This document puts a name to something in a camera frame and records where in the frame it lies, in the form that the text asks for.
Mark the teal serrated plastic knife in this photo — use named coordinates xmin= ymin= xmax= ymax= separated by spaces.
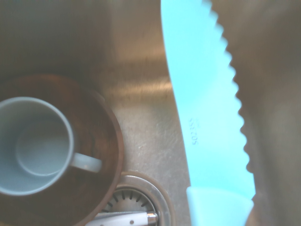
xmin=159 ymin=0 xmax=256 ymax=226

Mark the stainless steel double sink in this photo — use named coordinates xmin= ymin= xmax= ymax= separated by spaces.
xmin=0 ymin=0 xmax=301 ymax=226

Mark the brown wooden bowl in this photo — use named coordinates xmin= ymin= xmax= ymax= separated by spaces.
xmin=0 ymin=74 xmax=125 ymax=226

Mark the metal drain strainer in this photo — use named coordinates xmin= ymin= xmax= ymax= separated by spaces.
xmin=103 ymin=171 xmax=176 ymax=226

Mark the grey-blue mug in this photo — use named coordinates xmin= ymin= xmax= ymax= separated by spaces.
xmin=0 ymin=97 xmax=103 ymax=196

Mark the white utensil handle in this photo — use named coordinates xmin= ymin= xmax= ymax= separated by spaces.
xmin=84 ymin=210 xmax=158 ymax=226

